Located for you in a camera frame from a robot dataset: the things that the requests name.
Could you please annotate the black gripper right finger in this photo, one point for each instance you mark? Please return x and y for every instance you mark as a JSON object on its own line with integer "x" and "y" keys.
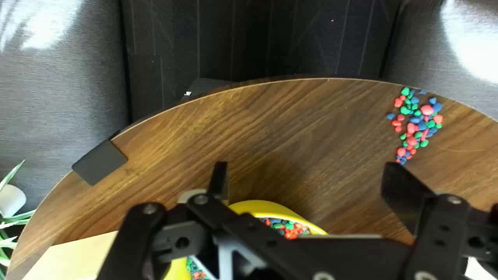
{"x": 405, "y": 192}

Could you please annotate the black table leg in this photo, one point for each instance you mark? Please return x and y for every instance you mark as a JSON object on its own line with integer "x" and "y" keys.
{"x": 207, "y": 87}

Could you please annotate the spilled colourful beads pile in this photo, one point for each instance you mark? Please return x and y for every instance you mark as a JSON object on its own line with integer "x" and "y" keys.
{"x": 414, "y": 125}

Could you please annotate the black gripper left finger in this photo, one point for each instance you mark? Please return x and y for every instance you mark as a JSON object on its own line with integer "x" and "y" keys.
{"x": 218, "y": 181}

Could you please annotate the yellow bowl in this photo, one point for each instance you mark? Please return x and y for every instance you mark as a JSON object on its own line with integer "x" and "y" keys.
{"x": 258, "y": 209}

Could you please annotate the colourful beads in yellow bowl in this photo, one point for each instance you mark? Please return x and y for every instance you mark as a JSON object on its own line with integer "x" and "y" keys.
{"x": 286, "y": 228}

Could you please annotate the green potted plant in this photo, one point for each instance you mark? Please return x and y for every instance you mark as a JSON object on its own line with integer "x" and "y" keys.
{"x": 9, "y": 220}

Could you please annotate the black tape patch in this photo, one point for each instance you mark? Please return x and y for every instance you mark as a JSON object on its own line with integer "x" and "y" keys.
{"x": 98, "y": 163}

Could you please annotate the dark grey sofa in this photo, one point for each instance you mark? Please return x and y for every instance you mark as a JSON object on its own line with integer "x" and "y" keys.
{"x": 51, "y": 104}

